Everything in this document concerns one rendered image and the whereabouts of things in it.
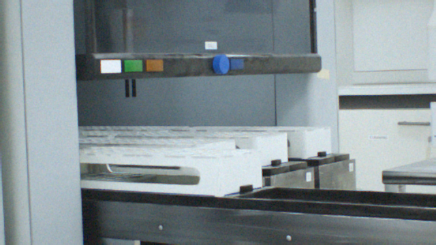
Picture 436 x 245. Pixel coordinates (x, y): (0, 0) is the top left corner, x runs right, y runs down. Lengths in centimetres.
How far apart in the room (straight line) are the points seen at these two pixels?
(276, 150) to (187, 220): 40
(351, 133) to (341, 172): 203
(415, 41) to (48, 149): 317
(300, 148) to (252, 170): 41
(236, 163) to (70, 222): 23
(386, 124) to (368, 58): 78
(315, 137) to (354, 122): 203
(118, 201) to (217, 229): 16
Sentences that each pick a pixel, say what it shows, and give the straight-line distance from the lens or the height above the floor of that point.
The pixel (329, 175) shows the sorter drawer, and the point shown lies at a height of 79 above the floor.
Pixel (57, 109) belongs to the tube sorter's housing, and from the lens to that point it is 118.
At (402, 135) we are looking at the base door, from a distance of 356.
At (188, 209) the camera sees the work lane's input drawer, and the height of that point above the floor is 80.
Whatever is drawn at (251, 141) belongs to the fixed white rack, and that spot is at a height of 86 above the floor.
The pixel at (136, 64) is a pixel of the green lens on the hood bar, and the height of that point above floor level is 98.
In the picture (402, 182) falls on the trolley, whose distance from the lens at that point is 132.
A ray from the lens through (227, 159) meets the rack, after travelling 113.
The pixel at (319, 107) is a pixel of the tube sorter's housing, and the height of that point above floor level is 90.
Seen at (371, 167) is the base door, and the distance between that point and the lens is 362.
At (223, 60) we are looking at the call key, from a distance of 140.
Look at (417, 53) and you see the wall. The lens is 420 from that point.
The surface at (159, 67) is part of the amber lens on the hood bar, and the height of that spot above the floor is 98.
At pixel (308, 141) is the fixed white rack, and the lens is 159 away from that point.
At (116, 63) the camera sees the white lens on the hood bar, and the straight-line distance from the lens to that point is 123.
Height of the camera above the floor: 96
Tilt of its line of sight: 3 degrees down
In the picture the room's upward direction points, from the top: 2 degrees counter-clockwise
